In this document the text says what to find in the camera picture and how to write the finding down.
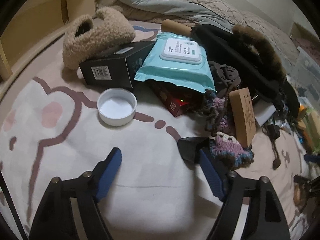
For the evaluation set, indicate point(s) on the brown braided cord pompom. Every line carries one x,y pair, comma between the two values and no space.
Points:
273,136

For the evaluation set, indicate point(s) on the carved square wooden coaster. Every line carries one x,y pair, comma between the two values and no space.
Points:
243,115

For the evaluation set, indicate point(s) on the wooden bed frame shelf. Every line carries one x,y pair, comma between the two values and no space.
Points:
35,25

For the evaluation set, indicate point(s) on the teal wet wipes pack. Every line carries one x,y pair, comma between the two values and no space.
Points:
178,60

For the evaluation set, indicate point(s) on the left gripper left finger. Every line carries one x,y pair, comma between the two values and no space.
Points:
54,217

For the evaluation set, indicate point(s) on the beige fuzzy slipper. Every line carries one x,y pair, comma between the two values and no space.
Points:
84,40

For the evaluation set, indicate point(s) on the black fur-trimmed jacket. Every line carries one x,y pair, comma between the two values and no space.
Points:
251,54

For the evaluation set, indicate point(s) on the white round lid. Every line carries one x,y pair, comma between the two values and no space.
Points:
116,106

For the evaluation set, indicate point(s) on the cardboard tube roll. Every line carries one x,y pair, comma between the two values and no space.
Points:
176,28

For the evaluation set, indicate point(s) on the grey quilted blanket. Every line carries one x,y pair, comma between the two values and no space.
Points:
216,12

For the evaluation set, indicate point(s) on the pink blue knitted item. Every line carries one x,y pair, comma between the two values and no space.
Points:
218,114

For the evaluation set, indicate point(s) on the black cardboard box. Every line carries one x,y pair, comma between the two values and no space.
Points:
116,67

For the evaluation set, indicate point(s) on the white power adapter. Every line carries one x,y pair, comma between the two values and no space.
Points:
263,111

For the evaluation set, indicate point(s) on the cartoon print bed sheet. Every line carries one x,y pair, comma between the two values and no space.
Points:
50,127

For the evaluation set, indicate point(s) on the purple blue crochet piece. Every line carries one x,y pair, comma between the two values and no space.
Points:
229,151

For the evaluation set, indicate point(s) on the red box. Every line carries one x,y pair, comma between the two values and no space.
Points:
177,100

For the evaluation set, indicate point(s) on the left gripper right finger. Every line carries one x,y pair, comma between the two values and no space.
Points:
265,218

